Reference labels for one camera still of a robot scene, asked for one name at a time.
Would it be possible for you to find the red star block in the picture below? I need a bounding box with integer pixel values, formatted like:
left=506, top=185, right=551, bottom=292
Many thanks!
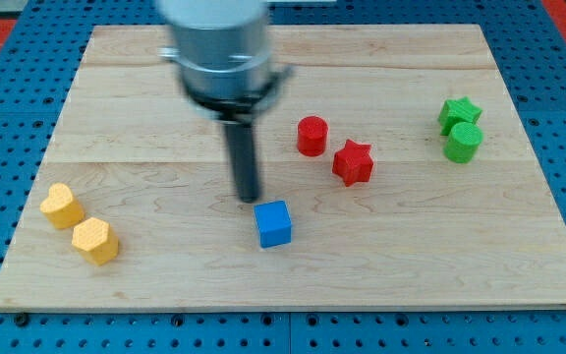
left=332, top=139, right=374, bottom=187

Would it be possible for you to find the green cylinder block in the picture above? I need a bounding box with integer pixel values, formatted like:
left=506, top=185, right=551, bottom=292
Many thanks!
left=443, top=122, right=483, bottom=163

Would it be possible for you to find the yellow hexagon block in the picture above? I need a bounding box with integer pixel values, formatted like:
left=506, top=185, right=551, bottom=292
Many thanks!
left=72, top=217, right=119, bottom=266

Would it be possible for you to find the black tool mount bracket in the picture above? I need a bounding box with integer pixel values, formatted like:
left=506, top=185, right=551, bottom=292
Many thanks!
left=182, top=66, right=293, bottom=123

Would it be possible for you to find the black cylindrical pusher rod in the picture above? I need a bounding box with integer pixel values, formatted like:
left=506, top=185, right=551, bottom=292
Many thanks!
left=224, top=124, right=260, bottom=203

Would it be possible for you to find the red cylinder block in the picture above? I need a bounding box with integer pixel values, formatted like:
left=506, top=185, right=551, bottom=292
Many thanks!
left=297, top=116, right=328, bottom=156

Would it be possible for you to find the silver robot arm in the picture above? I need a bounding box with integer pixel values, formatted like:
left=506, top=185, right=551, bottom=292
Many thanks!
left=156, top=0, right=291, bottom=203

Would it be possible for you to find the blue cube block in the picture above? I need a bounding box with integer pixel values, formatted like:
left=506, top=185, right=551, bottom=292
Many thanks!
left=254, top=201, right=292, bottom=248

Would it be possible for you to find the yellow heart block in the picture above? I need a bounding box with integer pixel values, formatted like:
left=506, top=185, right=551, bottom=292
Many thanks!
left=39, top=183, right=85, bottom=229

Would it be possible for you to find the wooden board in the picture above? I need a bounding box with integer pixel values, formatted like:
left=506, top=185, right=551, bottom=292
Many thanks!
left=0, top=25, right=566, bottom=313

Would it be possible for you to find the green star block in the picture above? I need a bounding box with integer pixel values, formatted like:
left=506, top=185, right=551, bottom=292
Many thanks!
left=437, top=96, right=482, bottom=136

